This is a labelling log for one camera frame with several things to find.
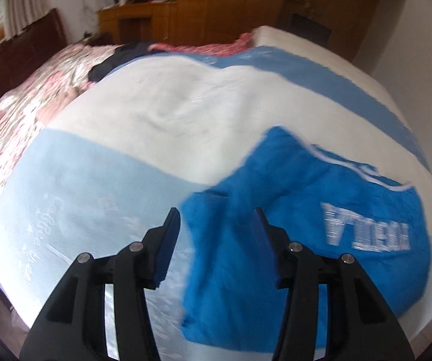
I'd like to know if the pink floral bed quilt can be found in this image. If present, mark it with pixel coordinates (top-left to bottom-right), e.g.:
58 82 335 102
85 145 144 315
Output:
0 33 259 241

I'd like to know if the wooden wardrobe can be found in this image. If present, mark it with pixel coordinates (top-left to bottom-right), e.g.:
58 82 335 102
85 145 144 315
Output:
175 0 380 60

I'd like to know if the wooden desk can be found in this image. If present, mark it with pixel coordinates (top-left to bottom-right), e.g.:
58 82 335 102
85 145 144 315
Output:
97 1 178 44

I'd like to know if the grey striped curtain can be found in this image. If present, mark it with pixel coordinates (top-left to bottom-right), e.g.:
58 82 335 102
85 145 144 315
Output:
3 0 50 40

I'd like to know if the black chair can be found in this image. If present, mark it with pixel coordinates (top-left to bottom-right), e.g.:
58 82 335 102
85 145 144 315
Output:
288 13 332 47

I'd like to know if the blue and white bed blanket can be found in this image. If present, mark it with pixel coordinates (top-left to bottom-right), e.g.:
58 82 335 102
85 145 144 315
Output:
0 27 432 360

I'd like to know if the dark garment on bed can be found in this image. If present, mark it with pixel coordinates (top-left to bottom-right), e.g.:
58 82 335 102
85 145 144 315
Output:
87 42 161 82

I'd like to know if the dark wooden headboard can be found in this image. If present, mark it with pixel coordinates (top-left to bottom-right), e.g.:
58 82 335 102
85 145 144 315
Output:
0 8 68 98

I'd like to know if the blue quilted puffer jacket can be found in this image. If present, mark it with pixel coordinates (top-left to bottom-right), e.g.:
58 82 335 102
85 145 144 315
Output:
181 126 431 353

